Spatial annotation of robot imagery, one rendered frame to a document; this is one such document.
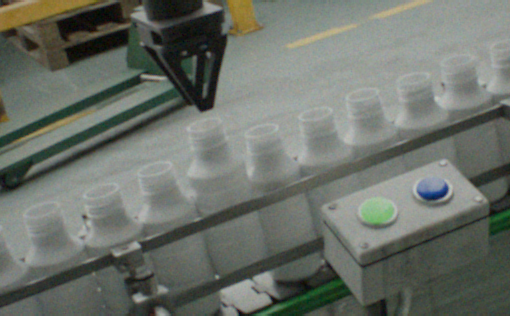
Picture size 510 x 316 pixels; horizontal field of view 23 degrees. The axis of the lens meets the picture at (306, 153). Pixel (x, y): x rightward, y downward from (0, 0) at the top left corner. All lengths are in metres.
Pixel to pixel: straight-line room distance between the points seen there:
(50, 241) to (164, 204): 0.12
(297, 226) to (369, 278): 0.17
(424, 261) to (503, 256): 0.23
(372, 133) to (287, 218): 0.13
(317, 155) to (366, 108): 0.07
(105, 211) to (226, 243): 0.13
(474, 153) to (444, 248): 0.22
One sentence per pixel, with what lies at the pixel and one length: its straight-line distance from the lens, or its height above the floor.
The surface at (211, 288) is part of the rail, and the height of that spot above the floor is 1.04.
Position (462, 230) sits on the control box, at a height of 1.08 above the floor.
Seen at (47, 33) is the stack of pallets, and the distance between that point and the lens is 6.68.
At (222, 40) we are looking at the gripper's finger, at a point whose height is 1.28.
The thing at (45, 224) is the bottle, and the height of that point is 1.16.
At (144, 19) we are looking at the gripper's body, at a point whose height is 1.31.
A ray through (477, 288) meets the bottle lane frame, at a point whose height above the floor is 0.93.
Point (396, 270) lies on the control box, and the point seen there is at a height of 1.06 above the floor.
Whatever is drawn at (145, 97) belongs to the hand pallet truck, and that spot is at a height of 0.11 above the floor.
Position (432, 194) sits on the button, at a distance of 1.18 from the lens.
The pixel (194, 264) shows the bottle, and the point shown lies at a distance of 1.28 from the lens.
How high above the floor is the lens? 1.58
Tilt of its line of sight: 20 degrees down
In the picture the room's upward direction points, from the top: 13 degrees counter-clockwise
